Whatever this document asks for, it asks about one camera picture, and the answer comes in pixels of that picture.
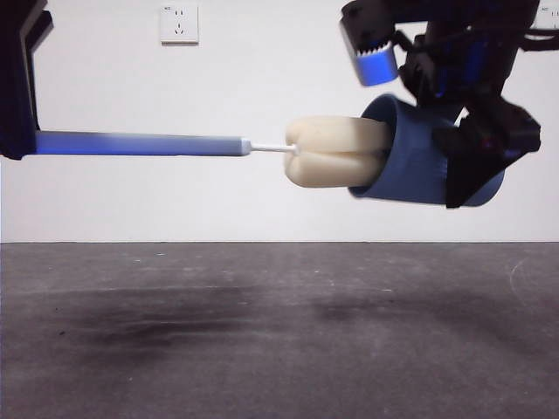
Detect grey-handled sponge cup brush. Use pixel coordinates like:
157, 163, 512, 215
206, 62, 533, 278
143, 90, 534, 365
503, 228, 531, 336
34, 115, 392, 189

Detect white wall socket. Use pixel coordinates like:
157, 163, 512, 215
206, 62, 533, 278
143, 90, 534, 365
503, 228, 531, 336
159, 4, 200, 46
535, 4, 559, 45

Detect blue ribbed plastic cup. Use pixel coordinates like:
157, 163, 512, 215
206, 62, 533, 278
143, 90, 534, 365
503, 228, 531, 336
347, 93, 507, 207

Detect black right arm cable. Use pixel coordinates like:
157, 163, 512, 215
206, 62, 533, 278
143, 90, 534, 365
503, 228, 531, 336
517, 24, 559, 56

